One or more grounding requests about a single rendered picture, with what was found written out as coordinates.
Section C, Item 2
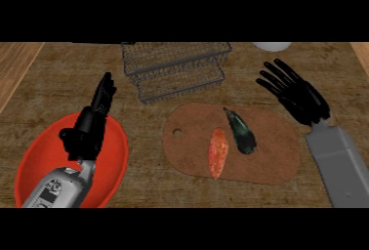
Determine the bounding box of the brown woven placemat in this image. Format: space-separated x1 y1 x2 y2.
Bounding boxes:
0 41 369 209

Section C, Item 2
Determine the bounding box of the brown wooden cutting board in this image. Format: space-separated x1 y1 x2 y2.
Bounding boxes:
161 103 303 187

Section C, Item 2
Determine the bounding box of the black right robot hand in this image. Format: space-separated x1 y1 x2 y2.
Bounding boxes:
255 58 332 127

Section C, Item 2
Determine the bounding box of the orange sweet potato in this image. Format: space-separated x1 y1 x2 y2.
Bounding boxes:
208 127 230 181

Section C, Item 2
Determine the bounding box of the red oval bowl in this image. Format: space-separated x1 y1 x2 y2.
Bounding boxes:
13 110 130 209

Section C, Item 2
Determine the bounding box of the grey tiered wire basket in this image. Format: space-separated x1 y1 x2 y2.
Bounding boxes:
119 41 233 105

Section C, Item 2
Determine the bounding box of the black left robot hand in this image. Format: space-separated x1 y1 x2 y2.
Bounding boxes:
57 71 118 162

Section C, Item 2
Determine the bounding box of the white round object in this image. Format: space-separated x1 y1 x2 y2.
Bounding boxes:
251 41 292 53

